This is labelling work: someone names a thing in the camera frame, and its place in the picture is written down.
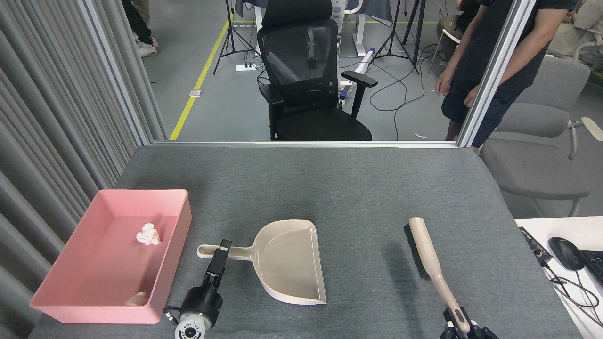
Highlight white purple tube device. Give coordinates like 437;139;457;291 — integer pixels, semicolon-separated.
338;47;376;108

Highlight person's left hand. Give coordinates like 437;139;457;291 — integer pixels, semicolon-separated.
464;84;482;108

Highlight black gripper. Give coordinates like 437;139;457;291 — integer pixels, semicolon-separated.
179;239;233;329

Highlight silver aluminium frame post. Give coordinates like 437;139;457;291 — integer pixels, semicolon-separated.
456;0;538;148
75;0;154;146

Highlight white shell chair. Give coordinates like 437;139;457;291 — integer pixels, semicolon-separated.
432;28;462;71

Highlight beige hand brush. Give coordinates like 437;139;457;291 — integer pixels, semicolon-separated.
403;217;472;335

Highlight white desk frame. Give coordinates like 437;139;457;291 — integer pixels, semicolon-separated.
348;0;374;58

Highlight seated person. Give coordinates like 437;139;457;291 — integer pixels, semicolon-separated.
548;0;603;59

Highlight pink plastic bin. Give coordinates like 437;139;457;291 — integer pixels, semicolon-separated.
30;189;193;324

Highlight beige plastic dustpan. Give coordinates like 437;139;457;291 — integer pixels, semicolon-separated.
196;219;327;306

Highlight silver aluminium frame rail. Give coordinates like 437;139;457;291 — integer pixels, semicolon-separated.
150;139;460;149

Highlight person's right hand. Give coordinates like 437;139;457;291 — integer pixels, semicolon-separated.
435;70;456;97

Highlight black mesh office chair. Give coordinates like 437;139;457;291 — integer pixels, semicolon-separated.
257;0;378;141

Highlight white side table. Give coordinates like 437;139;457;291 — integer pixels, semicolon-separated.
514;217;603;339

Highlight black keyboard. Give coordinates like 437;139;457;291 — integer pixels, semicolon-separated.
579;250;603;287

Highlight thin black desk cable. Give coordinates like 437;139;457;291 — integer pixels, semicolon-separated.
541;260;603;322

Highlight black computer mouse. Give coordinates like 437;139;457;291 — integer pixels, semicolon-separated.
548;237;585;271

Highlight black tripod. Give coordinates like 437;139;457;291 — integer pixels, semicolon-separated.
374;0;427;75
213;0;261;76

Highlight grey office chair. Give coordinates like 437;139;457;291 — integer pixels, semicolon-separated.
480;56;603;218

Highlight black floor cable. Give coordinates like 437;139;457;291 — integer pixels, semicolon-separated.
369;45;441;141

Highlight walking person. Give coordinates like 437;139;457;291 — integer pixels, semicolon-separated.
121;0;160;58

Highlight standing person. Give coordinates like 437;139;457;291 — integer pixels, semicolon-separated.
434;0;578;149

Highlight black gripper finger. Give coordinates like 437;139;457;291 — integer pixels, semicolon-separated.
440;307;461;339
464;318;500;339

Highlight slim black device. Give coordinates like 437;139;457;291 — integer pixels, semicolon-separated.
519;226;553;263

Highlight grey pleated curtain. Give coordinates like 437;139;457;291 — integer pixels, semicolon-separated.
0;0;168;339

